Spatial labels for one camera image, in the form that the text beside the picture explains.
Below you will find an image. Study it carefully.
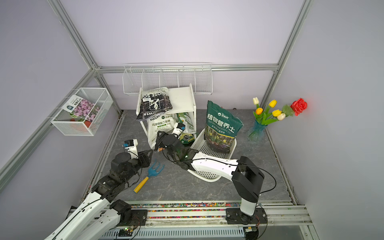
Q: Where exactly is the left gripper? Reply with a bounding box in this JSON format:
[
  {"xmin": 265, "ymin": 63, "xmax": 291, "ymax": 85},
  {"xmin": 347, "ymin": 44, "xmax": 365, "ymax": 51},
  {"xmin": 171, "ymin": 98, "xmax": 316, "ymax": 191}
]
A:
[{"xmin": 122, "ymin": 148, "xmax": 154, "ymax": 183}]

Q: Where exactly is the white fertilizer bag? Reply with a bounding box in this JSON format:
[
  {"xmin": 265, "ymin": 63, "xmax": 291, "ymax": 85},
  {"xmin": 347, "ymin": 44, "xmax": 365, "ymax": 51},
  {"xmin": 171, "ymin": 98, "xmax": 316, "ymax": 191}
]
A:
[{"xmin": 147, "ymin": 114, "xmax": 176, "ymax": 150}]

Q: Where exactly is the white green small bag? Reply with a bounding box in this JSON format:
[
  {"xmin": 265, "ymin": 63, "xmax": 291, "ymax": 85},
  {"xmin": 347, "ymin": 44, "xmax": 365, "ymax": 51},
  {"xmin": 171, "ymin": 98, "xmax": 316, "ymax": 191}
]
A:
[{"xmin": 177, "ymin": 113, "xmax": 196, "ymax": 134}]

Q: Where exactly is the black rose soil bag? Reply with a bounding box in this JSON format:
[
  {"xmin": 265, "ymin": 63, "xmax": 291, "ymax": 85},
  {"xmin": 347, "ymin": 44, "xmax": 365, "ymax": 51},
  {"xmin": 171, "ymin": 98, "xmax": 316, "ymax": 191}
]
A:
[{"xmin": 137, "ymin": 87, "xmax": 173, "ymax": 121}]

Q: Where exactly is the tall green soil bag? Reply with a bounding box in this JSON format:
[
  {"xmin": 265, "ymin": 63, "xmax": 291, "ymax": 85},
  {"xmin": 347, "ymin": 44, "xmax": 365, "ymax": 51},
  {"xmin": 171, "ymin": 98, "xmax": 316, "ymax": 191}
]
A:
[{"xmin": 205, "ymin": 101, "xmax": 244, "ymax": 154}]

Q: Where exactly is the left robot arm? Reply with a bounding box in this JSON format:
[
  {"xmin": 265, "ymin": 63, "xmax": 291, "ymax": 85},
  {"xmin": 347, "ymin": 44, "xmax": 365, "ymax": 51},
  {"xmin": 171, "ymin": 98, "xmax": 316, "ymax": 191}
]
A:
[{"xmin": 47, "ymin": 150, "xmax": 153, "ymax": 240}]

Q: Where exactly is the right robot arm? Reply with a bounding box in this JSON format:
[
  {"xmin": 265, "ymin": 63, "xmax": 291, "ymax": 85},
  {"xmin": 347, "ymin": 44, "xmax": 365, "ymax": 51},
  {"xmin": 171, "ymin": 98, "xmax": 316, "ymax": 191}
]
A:
[{"xmin": 155, "ymin": 131, "xmax": 265, "ymax": 216}]

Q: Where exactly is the white three-tier shelf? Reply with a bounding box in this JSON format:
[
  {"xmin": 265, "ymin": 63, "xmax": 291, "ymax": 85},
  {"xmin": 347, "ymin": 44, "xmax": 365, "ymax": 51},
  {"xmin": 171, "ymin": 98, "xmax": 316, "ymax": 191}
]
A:
[{"xmin": 136, "ymin": 86, "xmax": 197, "ymax": 137}]

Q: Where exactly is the blue yellow garden fork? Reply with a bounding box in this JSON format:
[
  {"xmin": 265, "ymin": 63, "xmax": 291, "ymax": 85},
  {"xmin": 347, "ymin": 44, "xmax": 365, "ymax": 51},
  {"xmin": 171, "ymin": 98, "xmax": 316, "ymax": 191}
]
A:
[{"xmin": 134, "ymin": 162, "xmax": 165, "ymax": 193}]

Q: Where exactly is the green yellow packet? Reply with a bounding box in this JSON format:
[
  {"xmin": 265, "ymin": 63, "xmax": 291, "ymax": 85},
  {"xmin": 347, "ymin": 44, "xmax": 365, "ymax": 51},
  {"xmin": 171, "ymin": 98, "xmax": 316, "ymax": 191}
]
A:
[{"xmin": 179, "ymin": 133, "xmax": 195, "ymax": 146}]

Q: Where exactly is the white perforated plastic basket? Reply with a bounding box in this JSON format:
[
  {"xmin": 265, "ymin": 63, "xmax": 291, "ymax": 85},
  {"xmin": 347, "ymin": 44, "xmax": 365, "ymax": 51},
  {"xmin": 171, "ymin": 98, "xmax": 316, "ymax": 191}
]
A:
[{"xmin": 189, "ymin": 131, "xmax": 238, "ymax": 182}]

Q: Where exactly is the purple flower seed packet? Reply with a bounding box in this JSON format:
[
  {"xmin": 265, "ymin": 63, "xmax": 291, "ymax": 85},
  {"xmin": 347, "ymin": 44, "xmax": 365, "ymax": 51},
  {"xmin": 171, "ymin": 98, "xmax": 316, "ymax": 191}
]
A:
[{"xmin": 61, "ymin": 95, "xmax": 101, "ymax": 123}]

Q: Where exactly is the glass vase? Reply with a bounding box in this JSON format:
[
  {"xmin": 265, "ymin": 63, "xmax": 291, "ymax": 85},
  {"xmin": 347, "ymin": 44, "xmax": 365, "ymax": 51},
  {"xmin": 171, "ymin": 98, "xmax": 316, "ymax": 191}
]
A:
[{"xmin": 247, "ymin": 121, "xmax": 267, "ymax": 142}]

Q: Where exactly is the tulip bouquet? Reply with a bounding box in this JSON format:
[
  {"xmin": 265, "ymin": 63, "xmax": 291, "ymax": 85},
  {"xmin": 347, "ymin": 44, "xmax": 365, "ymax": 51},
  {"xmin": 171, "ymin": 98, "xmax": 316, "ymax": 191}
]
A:
[{"xmin": 253, "ymin": 97, "xmax": 295, "ymax": 126}]

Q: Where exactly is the red artificial rose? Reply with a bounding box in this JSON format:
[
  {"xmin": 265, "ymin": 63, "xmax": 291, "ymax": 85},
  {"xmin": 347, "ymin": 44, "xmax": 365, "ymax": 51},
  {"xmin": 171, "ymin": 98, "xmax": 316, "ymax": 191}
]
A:
[{"xmin": 291, "ymin": 98, "xmax": 308, "ymax": 116}]

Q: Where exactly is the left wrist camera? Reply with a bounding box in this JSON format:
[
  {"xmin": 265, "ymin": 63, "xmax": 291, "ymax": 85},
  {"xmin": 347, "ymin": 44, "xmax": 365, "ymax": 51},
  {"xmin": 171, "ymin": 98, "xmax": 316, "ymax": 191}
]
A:
[{"xmin": 123, "ymin": 139, "xmax": 139, "ymax": 159}]

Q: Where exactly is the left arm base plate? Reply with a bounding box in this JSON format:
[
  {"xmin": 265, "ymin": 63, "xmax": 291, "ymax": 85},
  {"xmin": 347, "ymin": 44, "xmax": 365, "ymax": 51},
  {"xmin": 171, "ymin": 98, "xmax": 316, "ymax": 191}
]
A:
[{"xmin": 117, "ymin": 209, "xmax": 148, "ymax": 227}]

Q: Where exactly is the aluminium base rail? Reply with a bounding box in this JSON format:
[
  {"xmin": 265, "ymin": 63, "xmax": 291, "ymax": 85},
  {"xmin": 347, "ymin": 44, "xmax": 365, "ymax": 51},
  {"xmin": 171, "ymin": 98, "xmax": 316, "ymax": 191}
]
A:
[{"xmin": 99, "ymin": 202, "xmax": 319, "ymax": 240}]

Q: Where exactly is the white wire wall rack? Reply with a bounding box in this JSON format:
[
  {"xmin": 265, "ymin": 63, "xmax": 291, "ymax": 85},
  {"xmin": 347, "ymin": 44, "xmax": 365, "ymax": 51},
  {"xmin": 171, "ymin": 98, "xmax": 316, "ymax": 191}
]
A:
[{"xmin": 122, "ymin": 62, "xmax": 213, "ymax": 95}]

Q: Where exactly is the white wire cube basket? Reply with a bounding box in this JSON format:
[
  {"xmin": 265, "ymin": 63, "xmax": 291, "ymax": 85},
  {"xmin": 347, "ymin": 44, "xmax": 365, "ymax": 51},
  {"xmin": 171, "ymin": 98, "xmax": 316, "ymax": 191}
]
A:
[{"xmin": 51, "ymin": 88, "xmax": 113, "ymax": 137}]

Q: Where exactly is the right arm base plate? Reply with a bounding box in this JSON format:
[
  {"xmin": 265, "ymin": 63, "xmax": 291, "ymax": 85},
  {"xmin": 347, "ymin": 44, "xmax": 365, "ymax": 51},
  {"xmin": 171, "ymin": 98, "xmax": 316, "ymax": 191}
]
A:
[{"xmin": 226, "ymin": 207, "xmax": 268, "ymax": 225}]

